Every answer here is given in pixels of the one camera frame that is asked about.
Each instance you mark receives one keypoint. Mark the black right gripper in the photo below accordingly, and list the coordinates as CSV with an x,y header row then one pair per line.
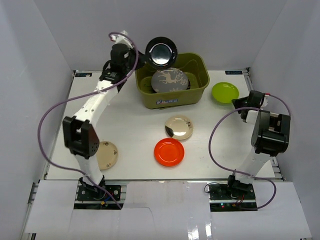
x,y
237,102

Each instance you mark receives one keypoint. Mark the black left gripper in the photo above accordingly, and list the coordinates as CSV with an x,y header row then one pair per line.
x,y
139,59

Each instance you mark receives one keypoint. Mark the black round plate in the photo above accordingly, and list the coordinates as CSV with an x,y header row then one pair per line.
x,y
161,53

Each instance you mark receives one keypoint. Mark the lime green plate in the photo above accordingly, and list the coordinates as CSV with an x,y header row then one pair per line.
x,y
225,92

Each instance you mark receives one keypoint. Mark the grey reindeer plate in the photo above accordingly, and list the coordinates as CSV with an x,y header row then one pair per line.
x,y
169,80

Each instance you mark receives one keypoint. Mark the orange plate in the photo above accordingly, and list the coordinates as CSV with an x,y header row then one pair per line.
x,y
169,152

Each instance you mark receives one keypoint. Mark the cream plate with small motifs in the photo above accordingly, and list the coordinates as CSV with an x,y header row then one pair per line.
x,y
107,155

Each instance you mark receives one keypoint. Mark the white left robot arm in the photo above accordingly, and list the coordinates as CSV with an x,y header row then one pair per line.
x,y
79,132

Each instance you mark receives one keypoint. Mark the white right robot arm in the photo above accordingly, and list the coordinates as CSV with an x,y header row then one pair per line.
x,y
270,136

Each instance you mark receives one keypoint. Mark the olive green plastic bin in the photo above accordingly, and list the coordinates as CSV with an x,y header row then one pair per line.
x,y
195,69

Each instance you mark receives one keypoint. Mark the right blue table label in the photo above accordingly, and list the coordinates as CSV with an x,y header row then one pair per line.
x,y
233,72

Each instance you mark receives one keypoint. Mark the blue table label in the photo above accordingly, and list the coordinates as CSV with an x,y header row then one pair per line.
x,y
83,74
233,72

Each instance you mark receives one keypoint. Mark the left blue table label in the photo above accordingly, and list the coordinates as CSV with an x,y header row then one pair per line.
x,y
83,74

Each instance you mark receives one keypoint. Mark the cream plate with black patch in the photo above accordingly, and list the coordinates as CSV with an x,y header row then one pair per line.
x,y
179,127

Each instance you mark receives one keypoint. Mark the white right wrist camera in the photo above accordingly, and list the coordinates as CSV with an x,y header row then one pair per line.
x,y
264,101

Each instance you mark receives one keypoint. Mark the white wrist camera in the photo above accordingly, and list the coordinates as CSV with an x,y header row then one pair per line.
x,y
264,101
120,39

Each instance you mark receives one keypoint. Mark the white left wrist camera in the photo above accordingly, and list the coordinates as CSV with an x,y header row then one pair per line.
x,y
120,39

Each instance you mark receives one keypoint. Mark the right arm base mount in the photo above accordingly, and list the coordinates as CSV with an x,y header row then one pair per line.
x,y
231,196

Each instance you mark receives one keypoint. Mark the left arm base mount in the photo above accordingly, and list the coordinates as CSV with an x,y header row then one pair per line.
x,y
86,199

